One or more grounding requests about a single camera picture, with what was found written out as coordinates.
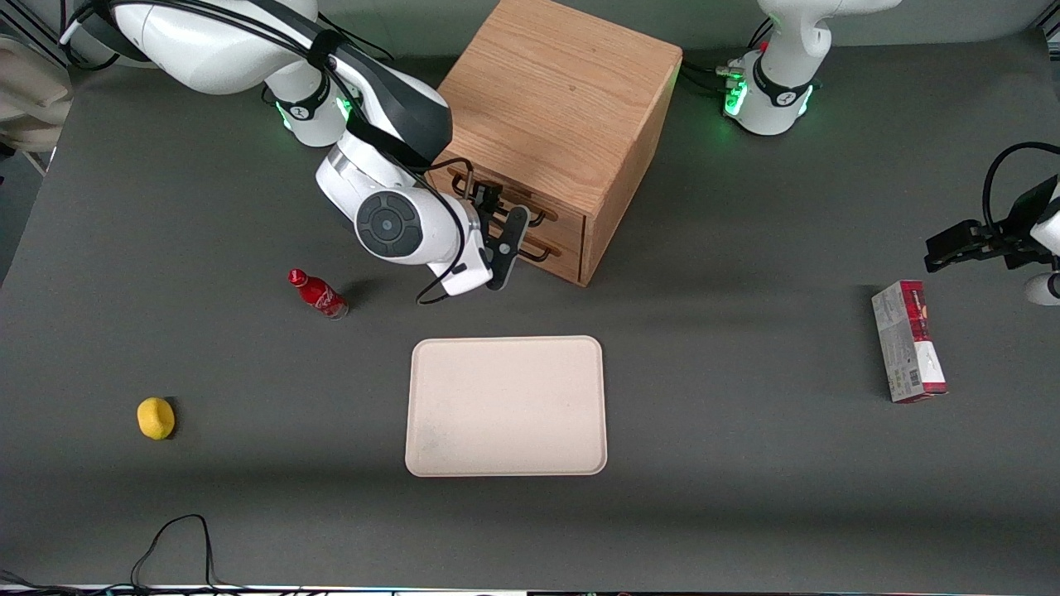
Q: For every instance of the wooden drawer front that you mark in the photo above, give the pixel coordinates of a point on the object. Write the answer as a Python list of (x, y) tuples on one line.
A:
[(571, 232), (570, 265)]

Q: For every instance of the red plaid cardboard box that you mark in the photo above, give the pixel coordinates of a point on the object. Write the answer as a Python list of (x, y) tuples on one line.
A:
[(903, 348)]

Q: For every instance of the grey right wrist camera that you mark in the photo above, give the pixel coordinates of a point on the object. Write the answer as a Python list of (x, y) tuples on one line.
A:
[(464, 265)]

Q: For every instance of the beige rounded object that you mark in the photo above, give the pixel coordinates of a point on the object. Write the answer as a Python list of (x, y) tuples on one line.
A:
[(29, 91)]

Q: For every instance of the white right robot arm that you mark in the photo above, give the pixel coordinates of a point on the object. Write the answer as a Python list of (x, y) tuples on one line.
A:
[(207, 50)]

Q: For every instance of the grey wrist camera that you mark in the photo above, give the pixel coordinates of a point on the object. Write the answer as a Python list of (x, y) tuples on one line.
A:
[(1042, 290), (464, 265)]

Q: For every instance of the red soda bottle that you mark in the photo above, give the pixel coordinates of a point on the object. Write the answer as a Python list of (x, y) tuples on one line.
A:
[(319, 295)]

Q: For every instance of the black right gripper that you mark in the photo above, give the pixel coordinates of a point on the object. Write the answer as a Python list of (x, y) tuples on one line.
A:
[(483, 198)]

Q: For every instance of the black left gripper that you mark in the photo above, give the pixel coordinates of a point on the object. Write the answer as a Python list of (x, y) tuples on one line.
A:
[(1012, 245)]

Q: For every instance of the yellow lemon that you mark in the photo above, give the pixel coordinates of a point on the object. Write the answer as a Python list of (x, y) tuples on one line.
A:
[(156, 418)]

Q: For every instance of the black metal frame strut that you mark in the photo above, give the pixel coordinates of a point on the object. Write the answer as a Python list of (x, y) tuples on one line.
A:
[(25, 27)]

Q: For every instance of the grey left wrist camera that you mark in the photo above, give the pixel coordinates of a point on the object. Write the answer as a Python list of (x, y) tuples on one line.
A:
[(1042, 290)]

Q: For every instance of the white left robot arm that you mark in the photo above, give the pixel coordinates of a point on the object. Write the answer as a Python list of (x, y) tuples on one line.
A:
[(778, 99)]

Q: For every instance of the cream rectangular tray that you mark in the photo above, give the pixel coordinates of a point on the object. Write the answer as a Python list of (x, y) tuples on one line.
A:
[(505, 406)]

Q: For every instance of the oak wooden drawer cabinet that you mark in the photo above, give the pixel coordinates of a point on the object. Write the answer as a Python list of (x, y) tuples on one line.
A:
[(563, 91)]

